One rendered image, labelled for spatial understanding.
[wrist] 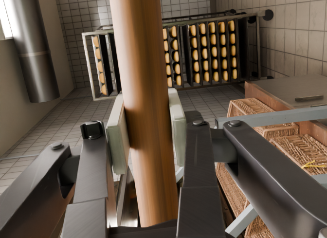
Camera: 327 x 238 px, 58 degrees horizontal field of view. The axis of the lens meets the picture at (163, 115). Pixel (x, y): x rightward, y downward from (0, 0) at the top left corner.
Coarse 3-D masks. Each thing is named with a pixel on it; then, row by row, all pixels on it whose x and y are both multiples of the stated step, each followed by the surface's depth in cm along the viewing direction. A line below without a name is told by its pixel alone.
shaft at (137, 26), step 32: (128, 0) 16; (128, 32) 17; (160, 32) 18; (128, 64) 18; (160, 64) 18; (128, 96) 18; (160, 96) 18; (128, 128) 20; (160, 128) 19; (160, 160) 20; (160, 192) 20
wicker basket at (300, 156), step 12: (276, 144) 114; (288, 144) 113; (300, 144) 112; (312, 144) 110; (288, 156) 105; (300, 156) 103; (312, 156) 102; (324, 156) 101; (312, 168) 94; (324, 168) 93; (264, 228) 132
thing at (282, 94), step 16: (272, 80) 190; (288, 80) 185; (304, 80) 181; (320, 80) 177; (256, 96) 175; (272, 96) 154; (288, 96) 153; (304, 96) 144; (320, 96) 144; (304, 128) 122; (320, 128) 110
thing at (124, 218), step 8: (128, 168) 184; (128, 176) 177; (128, 184) 171; (128, 192) 165; (120, 200) 151; (128, 200) 159; (136, 200) 177; (120, 208) 144; (128, 208) 154; (136, 208) 170; (120, 216) 138; (128, 216) 149; (136, 216) 165; (120, 224) 132; (128, 224) 144; (136, 224) 159
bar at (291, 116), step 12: (312, 108) 116; (324, 108) 114; (216, 120) 114; (228, 120) 113; (240, 120) 113; (252, 120) 114; (264, 120) 114; (276, 120) 114; (288, 120) 114; (300, 120) 115; (180, 168) 121; (324, 180) 69; (240, 216) 72; (252, 216) 71; (228, 228) 73; (240, 228) 71
